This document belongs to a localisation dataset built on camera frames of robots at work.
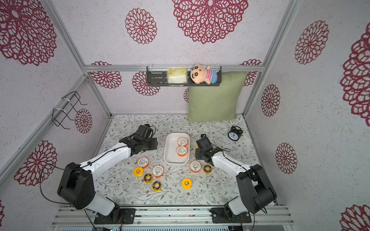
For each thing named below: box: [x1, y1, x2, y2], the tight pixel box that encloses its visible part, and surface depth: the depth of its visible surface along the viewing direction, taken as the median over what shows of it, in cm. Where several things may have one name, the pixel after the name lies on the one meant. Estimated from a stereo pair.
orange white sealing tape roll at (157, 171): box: [152, 165, 164, 178], surface depth 89 cm
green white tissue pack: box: [166, 67, 188, 84], surface depth 92 cm
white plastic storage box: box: [163, 132, 190, 165], surface depth 100 cm
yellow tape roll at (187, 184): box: [181, 178, 193, 191], surface depth 85 cm
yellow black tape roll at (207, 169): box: [202, 164, 212, 175], surface depth 91 cm
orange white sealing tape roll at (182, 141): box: [177, 136, 189, 148], surface depth 103 cm
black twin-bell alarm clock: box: [227, 125, 243, 142], surface depth 102 cm
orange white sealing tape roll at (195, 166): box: [189, 160, 202, 174], surface depth 92 cm
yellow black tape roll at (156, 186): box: [151, 180, 163, 192], surface depth 85 cm
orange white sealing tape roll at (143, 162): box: [136, 156, 150, 169], surface depth 94 cm
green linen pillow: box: [187, 71, 249, 123], surface depth 101 cm
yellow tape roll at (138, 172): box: [133, 166, 145, 178], surface depth 90 cm
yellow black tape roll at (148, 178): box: [143, 173, 154, 184], surface depth 87 cm
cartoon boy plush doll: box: [190, 62, 219, 85], surface depth 88 cm
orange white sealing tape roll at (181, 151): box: [176, 145, 188, 157], surface depth 99 cm
